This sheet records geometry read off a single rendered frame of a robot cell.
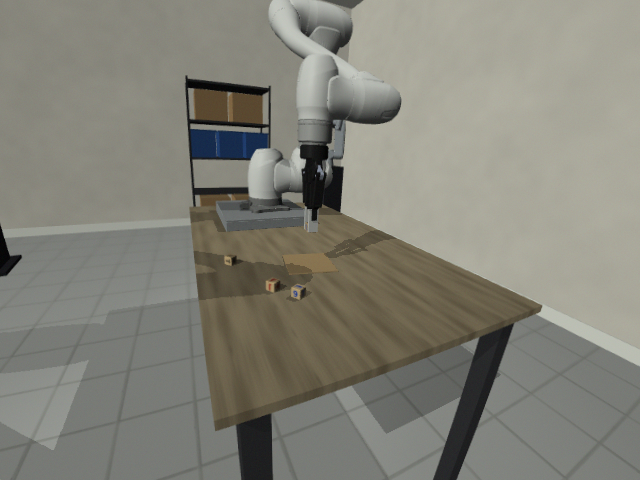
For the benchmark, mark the tan flat mat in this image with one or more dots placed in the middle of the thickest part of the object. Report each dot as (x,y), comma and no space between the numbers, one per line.
(308,263)

